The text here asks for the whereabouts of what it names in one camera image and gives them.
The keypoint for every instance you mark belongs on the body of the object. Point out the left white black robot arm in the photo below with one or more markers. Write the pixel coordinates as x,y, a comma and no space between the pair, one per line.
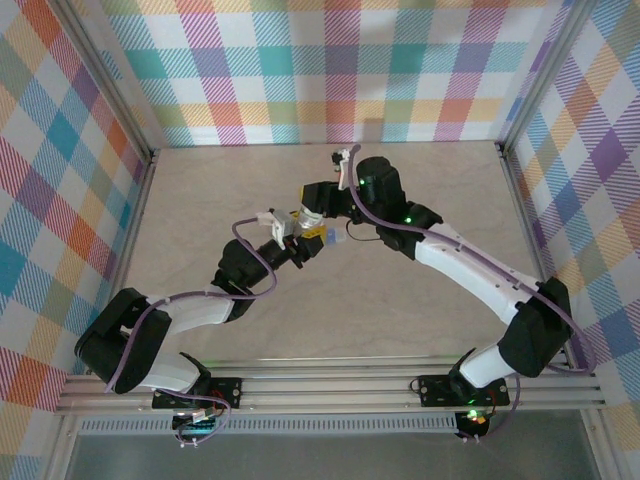
200,312

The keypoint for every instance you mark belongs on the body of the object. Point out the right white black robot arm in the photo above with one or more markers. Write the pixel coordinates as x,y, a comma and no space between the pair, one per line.
475,270

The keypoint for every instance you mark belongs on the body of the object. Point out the aluminium side rail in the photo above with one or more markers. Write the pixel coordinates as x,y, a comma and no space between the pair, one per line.
520,200
133,225

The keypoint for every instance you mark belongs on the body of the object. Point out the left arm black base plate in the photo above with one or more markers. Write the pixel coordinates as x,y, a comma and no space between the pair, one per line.
230,390

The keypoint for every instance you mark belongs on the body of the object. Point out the aluminium mounting rail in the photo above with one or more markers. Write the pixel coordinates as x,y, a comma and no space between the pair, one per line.
325,385

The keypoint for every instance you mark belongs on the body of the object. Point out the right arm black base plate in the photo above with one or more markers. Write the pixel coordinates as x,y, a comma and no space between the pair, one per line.
435,390

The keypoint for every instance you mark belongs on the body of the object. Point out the aluminium frame post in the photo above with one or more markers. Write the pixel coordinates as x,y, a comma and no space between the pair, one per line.
545,70
107,82

